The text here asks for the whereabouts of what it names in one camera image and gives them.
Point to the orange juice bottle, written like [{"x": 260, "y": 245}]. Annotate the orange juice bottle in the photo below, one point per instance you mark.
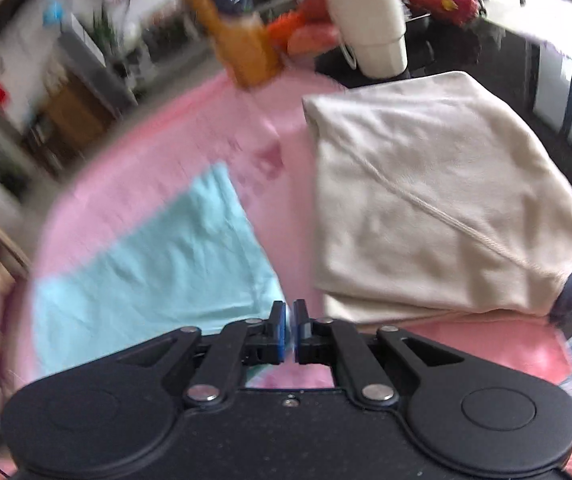
[{"x": 236, "y": 25}]

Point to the white cup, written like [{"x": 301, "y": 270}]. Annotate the white cup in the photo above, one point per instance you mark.
[{"x": 371, "y": 25}]

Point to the white box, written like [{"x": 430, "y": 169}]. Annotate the white box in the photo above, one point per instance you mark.
[{"x": 556, "y": 95}]

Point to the red apple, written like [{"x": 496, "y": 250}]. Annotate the red apple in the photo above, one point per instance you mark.
[{"x": 316, "y": 2}]

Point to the pink blanket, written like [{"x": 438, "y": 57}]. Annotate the pink blanket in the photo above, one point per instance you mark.
[{"x": 165, "y": 135}]

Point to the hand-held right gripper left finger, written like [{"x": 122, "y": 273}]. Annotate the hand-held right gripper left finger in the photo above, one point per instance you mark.
[{"x": 280, "y": 332}]

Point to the beige folded garment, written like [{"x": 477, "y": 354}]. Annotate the beige folded garment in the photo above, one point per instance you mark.
[{"x": 441, "y": 200}]

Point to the small orange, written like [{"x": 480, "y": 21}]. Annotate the small orange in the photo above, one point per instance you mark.
[{"x": 283, "y": 30}]

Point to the teal T-shirt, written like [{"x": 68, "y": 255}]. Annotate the teal T-shirt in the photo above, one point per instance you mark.
[{"x": 165, "y": 270}]

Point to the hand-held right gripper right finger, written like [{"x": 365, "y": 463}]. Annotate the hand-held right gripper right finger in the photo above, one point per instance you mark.
[{"x": 300, "y": 332}]

